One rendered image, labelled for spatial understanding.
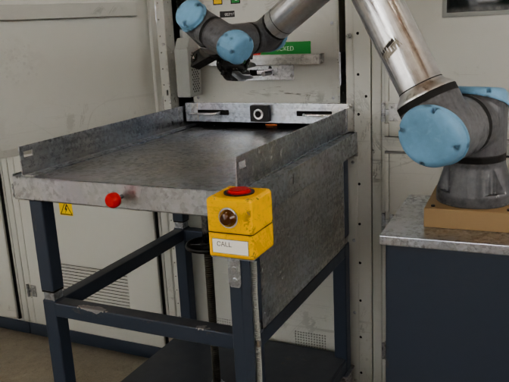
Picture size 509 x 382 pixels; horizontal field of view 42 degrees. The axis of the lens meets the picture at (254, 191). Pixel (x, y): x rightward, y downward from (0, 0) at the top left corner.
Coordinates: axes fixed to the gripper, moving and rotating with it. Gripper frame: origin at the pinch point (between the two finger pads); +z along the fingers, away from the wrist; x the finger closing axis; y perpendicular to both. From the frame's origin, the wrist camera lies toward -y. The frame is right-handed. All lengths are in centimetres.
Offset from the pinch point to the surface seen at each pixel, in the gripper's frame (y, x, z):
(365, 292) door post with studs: 32, -51, 42
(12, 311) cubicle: -112, -76, 54
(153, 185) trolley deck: 7, -43, -41
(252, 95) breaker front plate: -4.1, 1.4, 16.4
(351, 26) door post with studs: 28.5, 15.7, 3.4
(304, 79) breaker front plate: 12.9, 5.4, 14.0
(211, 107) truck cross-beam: -18.0, -2.4, 17.2
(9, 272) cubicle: -111, -61, 45
